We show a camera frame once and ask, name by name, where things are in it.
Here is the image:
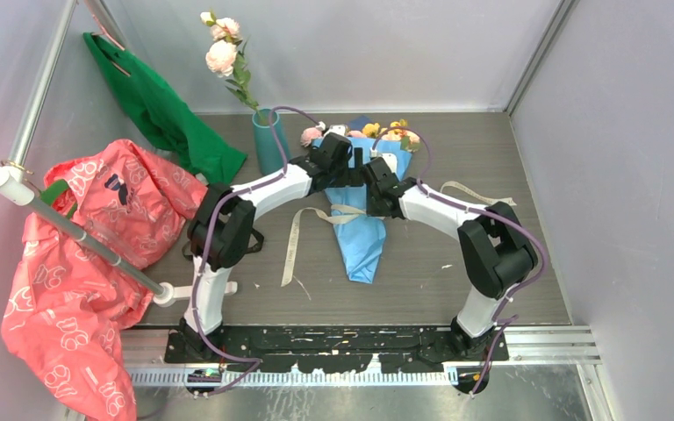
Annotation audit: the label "cream printed ribbon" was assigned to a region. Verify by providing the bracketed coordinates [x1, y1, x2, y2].
[279, 181, 517, 289]

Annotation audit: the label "blue paper bouquet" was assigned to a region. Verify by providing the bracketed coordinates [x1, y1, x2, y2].
[325, 116, 419, 284]

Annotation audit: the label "teal ceramic vase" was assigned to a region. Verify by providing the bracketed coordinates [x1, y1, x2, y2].
[252, 109, 291, 175]

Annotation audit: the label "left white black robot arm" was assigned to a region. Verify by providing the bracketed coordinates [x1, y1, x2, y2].
[179, 132, 365, 362]

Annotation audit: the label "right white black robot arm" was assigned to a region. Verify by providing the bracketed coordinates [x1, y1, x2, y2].
[360, 156, 539, 360]

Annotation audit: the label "pink rose stem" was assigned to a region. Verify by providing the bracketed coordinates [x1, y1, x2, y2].
[199, 10, 267, 125]

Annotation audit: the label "green cloth bag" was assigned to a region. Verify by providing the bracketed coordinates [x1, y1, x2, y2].
[82, 32, 247, 183]

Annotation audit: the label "pink printed raincoat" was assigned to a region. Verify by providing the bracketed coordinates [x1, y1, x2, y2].
[1, 139, 206, 420]

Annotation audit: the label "grey rod with white caps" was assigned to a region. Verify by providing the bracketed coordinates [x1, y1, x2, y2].
[0, 167, 236, 307]

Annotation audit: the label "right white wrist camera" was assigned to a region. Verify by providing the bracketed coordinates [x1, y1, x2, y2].
[380, 153, 398, 174]

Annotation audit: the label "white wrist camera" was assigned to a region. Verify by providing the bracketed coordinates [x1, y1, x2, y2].
[325, 125, 349, 137]
[380, 153, 398, 174]

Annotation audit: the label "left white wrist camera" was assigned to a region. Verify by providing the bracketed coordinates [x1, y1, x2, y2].
[325, 125, 349, 137]

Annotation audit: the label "black strap with lettering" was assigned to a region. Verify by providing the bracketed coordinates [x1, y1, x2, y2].
[181, 220, 266, 262]

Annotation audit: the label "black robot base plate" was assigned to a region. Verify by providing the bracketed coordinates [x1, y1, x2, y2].
[165, 325, 510, 376]

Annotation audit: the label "aluminium rail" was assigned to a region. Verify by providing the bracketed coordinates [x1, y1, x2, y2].
[122, 325, 600, 394]

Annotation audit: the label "silver metal frame pole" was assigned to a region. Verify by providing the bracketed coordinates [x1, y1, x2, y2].
[5, 1, 76, 170]

